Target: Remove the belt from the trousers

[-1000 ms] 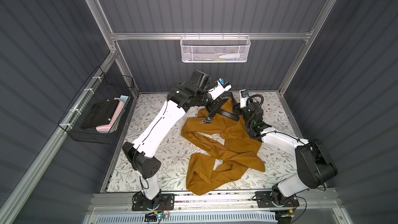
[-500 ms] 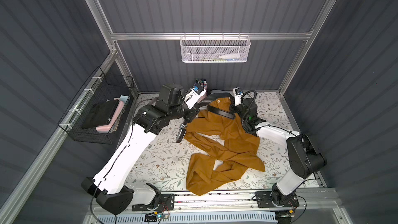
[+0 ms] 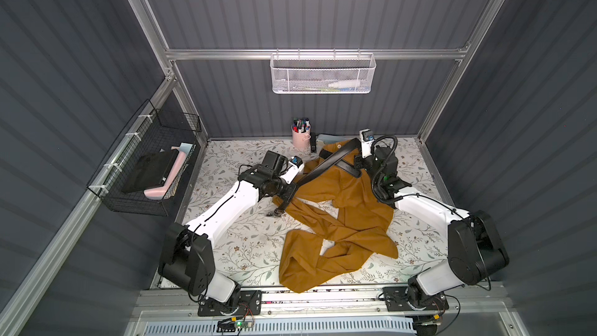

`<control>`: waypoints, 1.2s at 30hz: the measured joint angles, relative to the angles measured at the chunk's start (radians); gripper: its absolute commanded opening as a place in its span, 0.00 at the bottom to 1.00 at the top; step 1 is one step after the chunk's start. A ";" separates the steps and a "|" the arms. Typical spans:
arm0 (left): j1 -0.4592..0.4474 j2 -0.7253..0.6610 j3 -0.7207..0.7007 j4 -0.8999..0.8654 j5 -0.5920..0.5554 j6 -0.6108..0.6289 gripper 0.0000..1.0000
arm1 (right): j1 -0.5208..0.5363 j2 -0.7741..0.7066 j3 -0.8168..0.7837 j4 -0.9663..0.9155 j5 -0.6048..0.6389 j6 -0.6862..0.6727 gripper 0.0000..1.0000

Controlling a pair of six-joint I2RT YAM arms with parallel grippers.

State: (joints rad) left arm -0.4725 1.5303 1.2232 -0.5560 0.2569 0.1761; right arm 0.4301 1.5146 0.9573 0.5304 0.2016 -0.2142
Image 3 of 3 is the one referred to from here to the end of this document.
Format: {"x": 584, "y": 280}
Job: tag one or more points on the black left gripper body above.
{"x": 284, "y": 194}

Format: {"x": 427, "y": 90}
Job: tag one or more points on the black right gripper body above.
{"x": 362, "y": 163}

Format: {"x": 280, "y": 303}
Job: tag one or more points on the black leather belt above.
{"x": 331, "y": 161}

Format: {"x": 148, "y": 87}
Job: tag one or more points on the mustard brown trousers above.
{"x": 345, "y": 226}

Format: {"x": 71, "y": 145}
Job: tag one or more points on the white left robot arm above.
{"x": 187, "y": 258}

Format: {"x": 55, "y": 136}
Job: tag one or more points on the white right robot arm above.
{"x": 475, "y": 248}

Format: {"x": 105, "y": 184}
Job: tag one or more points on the light blue stapler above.
{"x": 327, "y": 139}

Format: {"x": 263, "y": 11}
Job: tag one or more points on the black stapler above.
{"x": 313, "y": 143}

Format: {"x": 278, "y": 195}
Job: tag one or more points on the pink metal pen cup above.
{"x": 301, "y": 140}

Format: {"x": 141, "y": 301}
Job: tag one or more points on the colourful marker pens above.
{"x": 301, "y": 125}

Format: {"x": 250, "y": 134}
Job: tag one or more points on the black flat item in basket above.
{"x": 150, "y": 171}

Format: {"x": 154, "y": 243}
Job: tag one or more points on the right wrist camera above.
{"x": 367, "y": 138}

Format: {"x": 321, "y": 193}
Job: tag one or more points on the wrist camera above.
{"x": 294, "y": 168}
{"x": 367, "y": 138}

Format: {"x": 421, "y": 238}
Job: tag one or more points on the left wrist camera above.
{"x": 294, "y": 168}

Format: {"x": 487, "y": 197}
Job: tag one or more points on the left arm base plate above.
{"x": 241, "y": 303}

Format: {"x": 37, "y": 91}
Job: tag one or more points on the white wire mesh basket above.
{"x": 331, "y": 73}

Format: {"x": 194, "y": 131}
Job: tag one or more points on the pink handle tool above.
{"x": 183, "y": 151}

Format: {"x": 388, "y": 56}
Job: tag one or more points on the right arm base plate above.
{"x": 403, "y": 298}

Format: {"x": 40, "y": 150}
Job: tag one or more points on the black wire wall basket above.
{"x": 153, "y": 129}

